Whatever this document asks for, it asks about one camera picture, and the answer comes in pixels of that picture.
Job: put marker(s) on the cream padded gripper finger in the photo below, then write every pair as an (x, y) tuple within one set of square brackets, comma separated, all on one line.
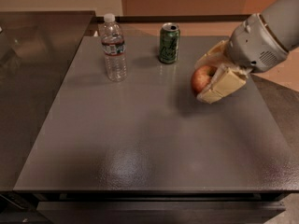
[(216, 56), (226, 81)]

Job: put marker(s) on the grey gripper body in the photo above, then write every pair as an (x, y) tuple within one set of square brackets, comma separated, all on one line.
[(253, 46)]

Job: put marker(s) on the red apple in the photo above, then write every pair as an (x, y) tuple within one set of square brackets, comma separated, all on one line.
[(201, 77)]

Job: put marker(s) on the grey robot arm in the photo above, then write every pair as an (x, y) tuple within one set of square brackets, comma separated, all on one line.
[(282, 18)]

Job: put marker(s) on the green soda can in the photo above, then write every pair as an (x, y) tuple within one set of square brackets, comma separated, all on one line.
[(169, 40)]

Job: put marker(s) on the dark grey table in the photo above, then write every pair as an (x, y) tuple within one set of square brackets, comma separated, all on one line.
[(145, 150)]

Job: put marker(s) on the clear plastic water bottle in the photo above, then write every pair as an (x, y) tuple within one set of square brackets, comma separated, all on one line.
[(113, 45)]

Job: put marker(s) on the dark side table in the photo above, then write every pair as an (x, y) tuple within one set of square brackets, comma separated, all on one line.
[(36, 49)]

